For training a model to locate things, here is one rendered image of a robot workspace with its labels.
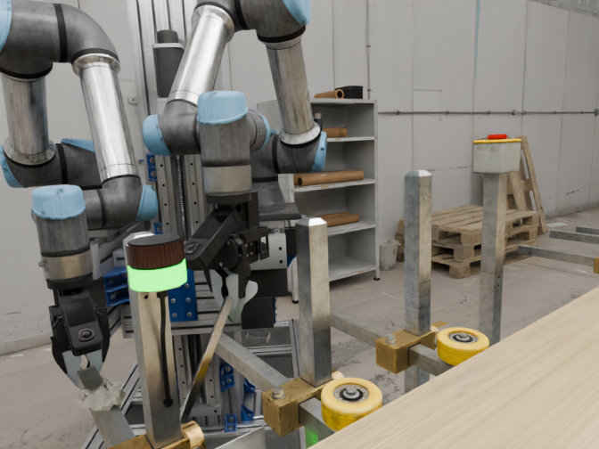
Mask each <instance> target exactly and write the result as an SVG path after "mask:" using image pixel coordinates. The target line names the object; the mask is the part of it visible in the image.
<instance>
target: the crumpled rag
mask: <svg viewBox="0 0 599 449"><path fill-rule="evenodd" d="M121 387H122V385H121V384H120V382H110V381H109V380H107V379H106V378H105V377H104V378H103V382H102V384H101V385H100V386H98V387H97V388H96V390H88V389H82V390H80V392H79V395H78V398H77V400H76V401H77V402H78V404H79V406H80V408H81V409H82V408H84V407H85V408H87V407H90V408H92V410H94V409H96V411H99V410H101V411H102V410H104V411H106V412H108V411H109V410H110V409H111V407H112V406H113V405H114V404H115V405H118V406H121V405H122V400H123V399H124V397H125V396H126V394H127V393H126V392H124V391H123V390H121V389H120V388H121Z"/></svg>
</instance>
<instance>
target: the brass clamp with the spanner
mask: <svg viewBox="0 0 599 449"><path fill-rule="evenodd" d="M181 430H182V438H180V439H178V440H177V441H174V442H172V443H170V444H168V445H164V446H162V447H161V448H158V449H206V445H205V440H204V437H203V434H202V432H201V429H200V427H199V425H198V424H197V423H196V422H195V421H193V420H192V421H190V422H187V423H186V424H184V425H181ZM108 449H154V448H153V446H152V444H151V442H150V441H149V439H148V437H147V436H146V433H144V434H142V435H140V436H138V437H134V438H131V439H129V440H128V441H125V442H123V443H120V444H118V445H114V446H113V447H110V448H108Z"/></svg>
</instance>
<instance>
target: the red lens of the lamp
mask: <svg viewBox="0 0 599 449"><path fill-rule="evenodd" d="M125 247H126V254H127V265H128V266H131V267H134V268H154V267H161V266H166V265H173V264H176V263H178V262H181V261H183V260H184V259H185V247H184V238H183V237H182V236H180V240H179V241H176V242H173V243H169V244H164V245H159V246H150V247H134V246H130V245H128V241H127V242H126V243H125Z"/></svg>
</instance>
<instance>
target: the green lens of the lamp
mask: <svg viewBox="0 0 599 449"><path fill-rule="evenodd" d="M127 269H128V276H129V283H130V288H131V289H132V290H137V291H157V290H167V289H171V288H175V287H177V286H179V285H181V284H183V283H185V282H186V281H187V275H186V265H185V259H184V261H183V262H182V263H181V264H179V265H175V266H172V267H169V268H164V269H159V270H149V271H140V270H134V269H132V268H130V266H128V267H127Z"/></svg>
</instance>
